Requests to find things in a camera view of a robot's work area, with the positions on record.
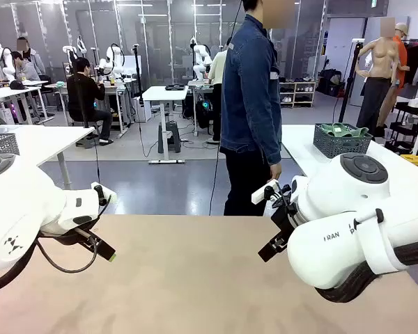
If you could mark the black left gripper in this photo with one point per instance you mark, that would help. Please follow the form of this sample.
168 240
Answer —
73 236

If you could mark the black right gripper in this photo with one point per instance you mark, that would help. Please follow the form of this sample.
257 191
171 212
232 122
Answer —
285 222

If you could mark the grey plastic basket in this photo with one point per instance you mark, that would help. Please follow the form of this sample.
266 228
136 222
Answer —
1 144
334 146

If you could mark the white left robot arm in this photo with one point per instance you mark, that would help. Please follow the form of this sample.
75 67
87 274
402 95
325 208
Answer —
21 208

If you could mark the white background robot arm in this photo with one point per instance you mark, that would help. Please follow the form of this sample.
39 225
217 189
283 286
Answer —
7 66
199 67
111 59

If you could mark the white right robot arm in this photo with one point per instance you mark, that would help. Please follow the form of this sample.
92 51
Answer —
334 243

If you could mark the person's right forearm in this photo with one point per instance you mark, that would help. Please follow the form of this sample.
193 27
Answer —
270 146

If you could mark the person's right hand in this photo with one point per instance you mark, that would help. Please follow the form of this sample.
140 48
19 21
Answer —
276 171

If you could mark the white table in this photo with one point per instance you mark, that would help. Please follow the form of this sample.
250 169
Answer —
48 139
296 146

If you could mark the grey step stool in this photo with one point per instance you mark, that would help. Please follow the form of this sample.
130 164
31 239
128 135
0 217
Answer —
169 139

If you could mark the green towel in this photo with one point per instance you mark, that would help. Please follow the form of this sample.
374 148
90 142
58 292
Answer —
338 131

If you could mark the person in denim jacket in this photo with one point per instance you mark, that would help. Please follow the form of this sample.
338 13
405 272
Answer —
247 104

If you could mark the wooden shoe shelf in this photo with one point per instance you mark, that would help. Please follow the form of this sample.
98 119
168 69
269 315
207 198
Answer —
299 94

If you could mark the seated person in black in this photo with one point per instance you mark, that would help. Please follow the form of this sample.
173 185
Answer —
81 94

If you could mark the white standing desk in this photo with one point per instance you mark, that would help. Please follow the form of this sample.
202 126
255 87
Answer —
160 94

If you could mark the black bags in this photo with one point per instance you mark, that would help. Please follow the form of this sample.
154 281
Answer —
329 81

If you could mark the black metal shelf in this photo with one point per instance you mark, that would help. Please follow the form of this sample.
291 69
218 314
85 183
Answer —
402 128

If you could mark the black pole stand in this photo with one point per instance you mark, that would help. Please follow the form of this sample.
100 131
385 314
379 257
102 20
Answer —
138 76

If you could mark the black tray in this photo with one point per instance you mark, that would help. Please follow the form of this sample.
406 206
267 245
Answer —
176 87

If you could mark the white workbench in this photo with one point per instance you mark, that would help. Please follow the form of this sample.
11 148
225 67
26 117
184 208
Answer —
7 93

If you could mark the black tripod stand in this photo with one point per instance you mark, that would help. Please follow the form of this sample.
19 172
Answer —
350 80

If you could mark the person in cream top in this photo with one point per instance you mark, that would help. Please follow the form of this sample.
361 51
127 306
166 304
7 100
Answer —
216 69

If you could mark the seated dark haired person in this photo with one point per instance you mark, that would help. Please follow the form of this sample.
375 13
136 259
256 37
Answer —
21 71

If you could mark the person in grey hoodie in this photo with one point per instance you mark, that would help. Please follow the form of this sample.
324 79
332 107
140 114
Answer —
35 64

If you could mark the white hat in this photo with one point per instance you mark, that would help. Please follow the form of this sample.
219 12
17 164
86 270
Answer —
417 103

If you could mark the bare torso mannequin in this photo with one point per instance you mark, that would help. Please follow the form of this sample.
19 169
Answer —
379 55

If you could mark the clothes rack with clothes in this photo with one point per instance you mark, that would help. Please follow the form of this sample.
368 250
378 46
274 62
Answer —
414 62

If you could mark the orange shirt mannequin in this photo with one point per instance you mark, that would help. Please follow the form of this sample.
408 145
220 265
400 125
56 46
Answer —
401 52

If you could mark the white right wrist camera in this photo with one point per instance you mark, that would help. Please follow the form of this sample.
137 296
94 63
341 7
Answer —
261 195

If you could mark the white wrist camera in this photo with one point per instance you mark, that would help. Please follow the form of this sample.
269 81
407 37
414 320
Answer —
109 195
261 195

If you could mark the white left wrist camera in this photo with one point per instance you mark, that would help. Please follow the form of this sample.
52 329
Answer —
109 195

